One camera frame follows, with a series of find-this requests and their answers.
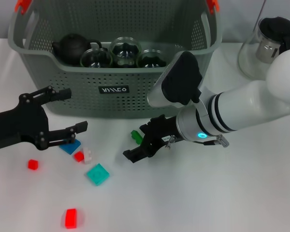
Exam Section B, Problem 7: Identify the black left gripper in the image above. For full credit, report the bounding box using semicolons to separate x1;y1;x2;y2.
0;86;89;152

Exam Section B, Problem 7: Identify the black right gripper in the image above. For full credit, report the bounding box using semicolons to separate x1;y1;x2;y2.
122;114;182;163

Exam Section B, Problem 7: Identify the green toy block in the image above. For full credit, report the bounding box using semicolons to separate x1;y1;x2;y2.
130;130;144;144

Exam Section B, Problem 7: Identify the glass teacup with black base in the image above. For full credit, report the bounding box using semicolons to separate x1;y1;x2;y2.
110;36;142;69
79;47;113;69
136;49;167;69

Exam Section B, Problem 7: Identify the blue square block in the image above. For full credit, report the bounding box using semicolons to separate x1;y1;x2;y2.
59;139;82;155

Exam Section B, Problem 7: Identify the grey perforated storage bin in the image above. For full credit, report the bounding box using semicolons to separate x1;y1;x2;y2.
7;0;223;119

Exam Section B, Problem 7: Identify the small white block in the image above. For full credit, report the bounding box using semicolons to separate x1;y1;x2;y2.
83;147;94;165

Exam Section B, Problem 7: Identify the teal square block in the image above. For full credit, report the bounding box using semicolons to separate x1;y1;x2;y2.
86;163;111;187

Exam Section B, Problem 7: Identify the bright red block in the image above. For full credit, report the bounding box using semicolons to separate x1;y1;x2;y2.
63;208;78;230

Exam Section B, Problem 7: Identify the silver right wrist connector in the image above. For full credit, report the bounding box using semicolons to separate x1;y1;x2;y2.
165;135;177;149

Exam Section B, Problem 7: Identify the black clay teapot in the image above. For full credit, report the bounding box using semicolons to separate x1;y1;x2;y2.
52;33;102;65

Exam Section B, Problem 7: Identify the orange bin handle clip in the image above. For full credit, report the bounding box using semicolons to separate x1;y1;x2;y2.
206;0;220;13
15;0;32;14

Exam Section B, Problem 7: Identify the glass carafe with black handle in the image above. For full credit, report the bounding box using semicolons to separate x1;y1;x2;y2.
237;16;290;80

